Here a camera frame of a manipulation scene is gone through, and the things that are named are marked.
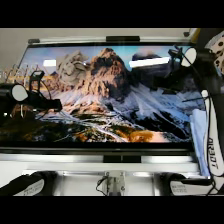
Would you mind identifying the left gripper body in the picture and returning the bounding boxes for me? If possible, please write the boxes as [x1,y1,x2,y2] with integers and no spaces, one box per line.
[33,92,64,113]

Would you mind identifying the light blue garment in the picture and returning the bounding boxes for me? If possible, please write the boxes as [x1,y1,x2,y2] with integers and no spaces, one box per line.
[189,109,212,178]

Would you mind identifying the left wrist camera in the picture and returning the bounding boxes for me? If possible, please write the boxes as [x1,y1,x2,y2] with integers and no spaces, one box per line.
[29,69,47,94]

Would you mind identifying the silver frame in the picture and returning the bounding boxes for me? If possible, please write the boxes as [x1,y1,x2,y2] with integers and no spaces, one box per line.
[0,34,224,197]

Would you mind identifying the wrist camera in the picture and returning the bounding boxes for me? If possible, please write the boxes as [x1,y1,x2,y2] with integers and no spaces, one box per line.
[29,69,47,94]
[168,45,185,63]

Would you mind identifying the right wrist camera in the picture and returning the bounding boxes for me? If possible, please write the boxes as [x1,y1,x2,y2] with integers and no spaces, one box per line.
[168,45,185,63]

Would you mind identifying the black cable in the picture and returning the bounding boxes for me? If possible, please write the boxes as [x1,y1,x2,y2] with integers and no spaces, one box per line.
[95,176,110,196]

